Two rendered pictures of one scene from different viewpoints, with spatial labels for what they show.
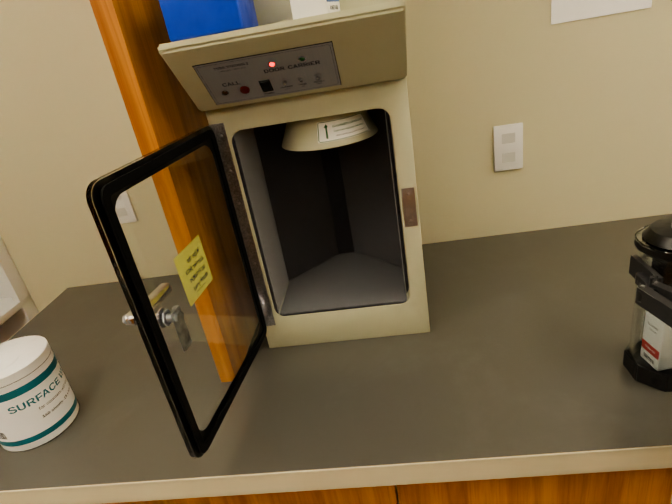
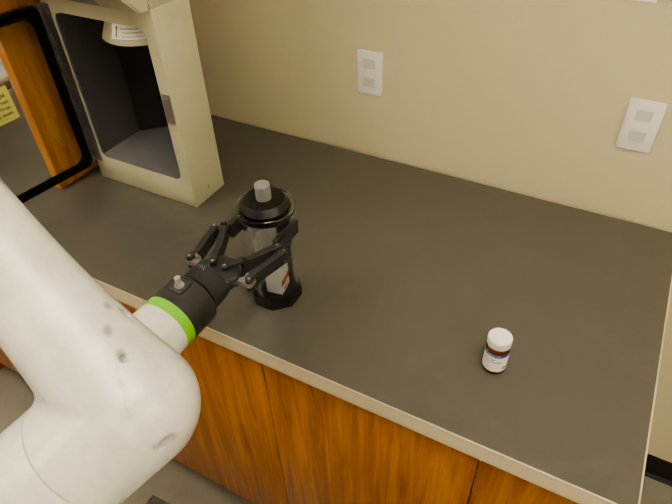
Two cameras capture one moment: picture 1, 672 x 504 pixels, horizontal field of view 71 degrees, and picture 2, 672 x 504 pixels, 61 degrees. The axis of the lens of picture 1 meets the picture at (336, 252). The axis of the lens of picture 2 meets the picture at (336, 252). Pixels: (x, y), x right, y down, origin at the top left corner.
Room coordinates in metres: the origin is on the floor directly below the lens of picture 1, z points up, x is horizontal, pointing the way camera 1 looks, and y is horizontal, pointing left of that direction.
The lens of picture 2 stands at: (-0.17, -0.89, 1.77)
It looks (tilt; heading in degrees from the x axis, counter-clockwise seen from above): 41 degrees down; 22
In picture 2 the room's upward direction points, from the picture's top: 2 degrees counter-clockwise
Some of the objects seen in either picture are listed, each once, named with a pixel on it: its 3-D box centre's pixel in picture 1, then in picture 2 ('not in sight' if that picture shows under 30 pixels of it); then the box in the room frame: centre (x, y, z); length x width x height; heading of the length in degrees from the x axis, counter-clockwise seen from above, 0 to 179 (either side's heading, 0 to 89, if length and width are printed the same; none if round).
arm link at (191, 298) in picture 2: not in sight; (183, 305); (0.32, -0.43, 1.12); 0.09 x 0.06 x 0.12; 82
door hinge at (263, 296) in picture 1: (244, 236); (71, 89); (0.79, 0.15, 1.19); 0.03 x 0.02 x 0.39; 82
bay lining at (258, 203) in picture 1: (330, 198); (157, 78); (0.90, -0.01, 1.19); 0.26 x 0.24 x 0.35; 82
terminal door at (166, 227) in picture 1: (203, 282); (6, 117); (0.63, 0.20, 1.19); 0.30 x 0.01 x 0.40; 165
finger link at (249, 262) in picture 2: not in sight; (252, 261); (0.45, -0.48, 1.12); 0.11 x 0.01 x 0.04; 144
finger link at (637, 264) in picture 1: (645, 275); (241, 220); (0.55, -0.41, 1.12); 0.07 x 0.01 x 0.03; 172
